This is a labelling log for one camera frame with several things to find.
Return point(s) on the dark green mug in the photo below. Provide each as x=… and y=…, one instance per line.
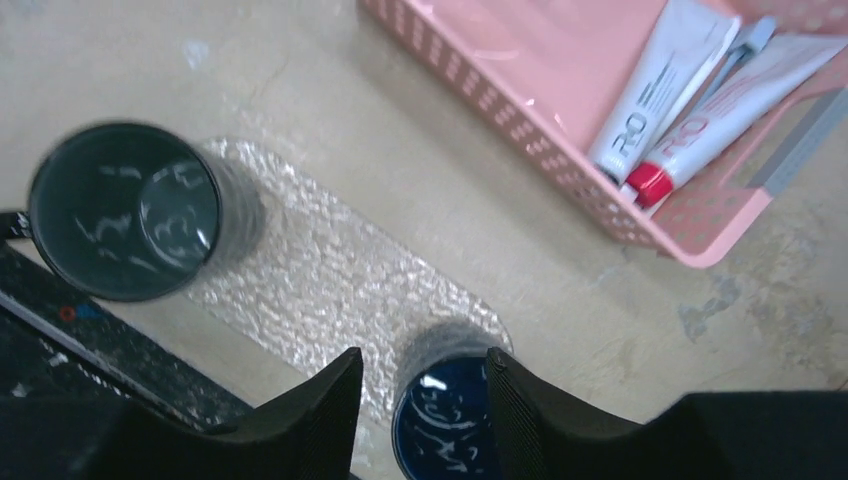
x=129, y=212

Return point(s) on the white toothpaste red cap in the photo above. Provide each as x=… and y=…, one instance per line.
x=755, y=88

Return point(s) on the white toothpaste black cap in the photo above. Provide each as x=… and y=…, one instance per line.
x=687, y=36

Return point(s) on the pink plastic basket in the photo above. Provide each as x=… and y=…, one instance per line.
x=546, y=74

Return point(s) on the toothbrush white blue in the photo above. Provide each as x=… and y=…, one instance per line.
x=749, y=42

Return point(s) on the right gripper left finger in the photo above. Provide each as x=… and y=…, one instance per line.
x=305, y=433

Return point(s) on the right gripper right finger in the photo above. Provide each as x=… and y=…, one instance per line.
x=543, y=432

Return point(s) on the clear textured oval tray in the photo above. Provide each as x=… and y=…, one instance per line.
x=323, y=278

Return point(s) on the dark blue mug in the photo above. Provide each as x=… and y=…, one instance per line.
x=441, y=425

